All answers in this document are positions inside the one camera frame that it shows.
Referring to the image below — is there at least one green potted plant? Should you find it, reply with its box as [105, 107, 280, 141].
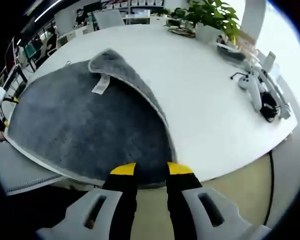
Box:
[174, 0, 241, 44]

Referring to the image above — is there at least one black hanging cable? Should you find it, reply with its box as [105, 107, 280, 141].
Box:
[261, 149, 275, 226]

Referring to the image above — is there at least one small white box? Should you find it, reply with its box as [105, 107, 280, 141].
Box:
[261, 50, 278, 73]

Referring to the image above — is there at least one black controller strap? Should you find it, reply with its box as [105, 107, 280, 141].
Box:
[260, 91, 283, 123]

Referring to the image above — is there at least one shelf with white boxes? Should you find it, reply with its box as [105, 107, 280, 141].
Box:
[99, 0, 166, 8]

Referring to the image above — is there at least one dark grey towel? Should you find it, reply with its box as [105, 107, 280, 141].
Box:
[4, 48, 179, 190]

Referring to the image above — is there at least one white game controller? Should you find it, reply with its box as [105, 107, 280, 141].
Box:
[249, 62, 291, 121]
[230, 71, 263, 111]

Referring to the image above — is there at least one grey dish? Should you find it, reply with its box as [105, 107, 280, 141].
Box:
[215, 40, 248, 61]

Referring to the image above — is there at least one ceiling light strip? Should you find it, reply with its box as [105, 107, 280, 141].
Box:
[27, 0, 64, 16]

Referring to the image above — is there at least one computer monitor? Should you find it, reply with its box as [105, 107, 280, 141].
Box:
[4, 37, 19, 70]

